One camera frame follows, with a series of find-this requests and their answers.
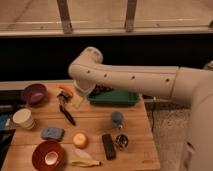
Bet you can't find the black dish brush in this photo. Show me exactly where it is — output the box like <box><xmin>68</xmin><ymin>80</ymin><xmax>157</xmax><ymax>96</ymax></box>
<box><xmin>57</xmin><ymin>91</ymin><xmax>76</xmax><ymax>126</ymax></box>

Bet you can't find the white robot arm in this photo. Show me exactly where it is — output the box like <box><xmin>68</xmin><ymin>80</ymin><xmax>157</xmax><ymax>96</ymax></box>
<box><xmin>68</xmin><ymin>47</ymin><xmax>213</xmax><ymax>171</ymax></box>

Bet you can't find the white paper cup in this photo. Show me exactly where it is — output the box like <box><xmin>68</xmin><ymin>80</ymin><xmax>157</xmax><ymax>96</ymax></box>
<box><xmin>13</xmin><ymin>108</ymin><xmax>35</xmax><ymax>130</ymax></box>

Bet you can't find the small metal cup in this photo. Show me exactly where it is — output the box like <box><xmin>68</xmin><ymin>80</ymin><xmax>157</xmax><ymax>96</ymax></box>
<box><xmin>115</xmin><ymin>134</ymin><xmax>129</xmax><ymax>150</ymax></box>

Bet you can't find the orange carrot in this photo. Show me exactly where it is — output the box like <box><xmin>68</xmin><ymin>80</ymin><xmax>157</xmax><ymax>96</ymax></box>
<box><xmin>59</xmin><ymin>85</ymin><xmax>73</xmax><ymax>97</ymax></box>

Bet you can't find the dark grape bunch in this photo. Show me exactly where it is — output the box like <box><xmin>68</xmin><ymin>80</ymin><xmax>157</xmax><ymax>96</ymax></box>
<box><xmin>92</xmin><ymin>85</ymin><xmax>111</xmax><ymax>95</ymax></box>

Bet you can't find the green plastic tray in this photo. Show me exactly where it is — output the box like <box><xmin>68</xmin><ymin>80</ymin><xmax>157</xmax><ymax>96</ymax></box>
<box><xmin>87</xmin><ymin>88</ymin><xmax>139</xmax><ymax>106</ymax></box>

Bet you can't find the yellow round fruit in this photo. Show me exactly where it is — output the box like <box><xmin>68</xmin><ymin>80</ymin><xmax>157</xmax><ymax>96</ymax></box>
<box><xmin>73</xmin><ymin>133</ymin><xmax>88</xmax><ymax>149</ymax></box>

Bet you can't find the blue sponge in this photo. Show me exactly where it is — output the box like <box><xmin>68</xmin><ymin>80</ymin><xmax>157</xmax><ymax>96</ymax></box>
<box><xmin>41</xmin><ymin>127</ymin><xmax>64</xmax><ymax>141</ymax></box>

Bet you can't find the purple bowl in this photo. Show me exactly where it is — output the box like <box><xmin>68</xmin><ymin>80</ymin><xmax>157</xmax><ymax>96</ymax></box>
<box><xmin>21</xmin><ymin>83</ymin><xmax>47</xmax><ymax>106</ymax></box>

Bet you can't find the blue grey mug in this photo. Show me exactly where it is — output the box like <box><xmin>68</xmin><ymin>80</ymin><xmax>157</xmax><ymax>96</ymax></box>
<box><xmin>110</xmin><ymin>111</ymin><xmax>124</xmax><ymax>129</ymax></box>

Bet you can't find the black remote control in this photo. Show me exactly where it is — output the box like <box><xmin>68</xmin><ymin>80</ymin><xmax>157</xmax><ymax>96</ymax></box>
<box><xmin>102</xmin><ymin>134</ymin><xmax>116</xmax><ymax>160</ymax></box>

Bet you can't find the yellow banana peel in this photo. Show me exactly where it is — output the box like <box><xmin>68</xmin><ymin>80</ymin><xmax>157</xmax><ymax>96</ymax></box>
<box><xmin>70</xmin><ymin>148</ymin><xmax>101</xmax><ymax>167</ymax></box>

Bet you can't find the red bowl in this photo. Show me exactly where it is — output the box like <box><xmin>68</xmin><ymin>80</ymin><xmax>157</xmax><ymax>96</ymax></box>
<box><xmin>32</xmin><ymin>140</ymin><xmax>64</xmax><ymax>171</ymax></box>

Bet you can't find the wooden window post left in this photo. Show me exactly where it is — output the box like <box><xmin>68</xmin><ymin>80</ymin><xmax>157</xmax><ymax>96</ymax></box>
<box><xmin>57</xmin><ymin>0</ymin><xmax>72</xmax><ymax>34</ymax></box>

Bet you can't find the wooden window post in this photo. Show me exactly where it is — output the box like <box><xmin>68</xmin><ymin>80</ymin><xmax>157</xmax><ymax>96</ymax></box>
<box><xmin>124</xmin><ymin>0</ymin><xmax>137</xmax><ymax>32</ymax></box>
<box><xmin>57</xmin><ymin>0</ymin><xmax>72</xmax><ymax>34</ymax></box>

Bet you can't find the wooden window post right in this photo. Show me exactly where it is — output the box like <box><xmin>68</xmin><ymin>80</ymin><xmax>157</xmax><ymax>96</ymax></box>
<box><xmin>124</xmin><ymin>0</ymin><xmax>137</xmax><ymax>32</ymax></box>

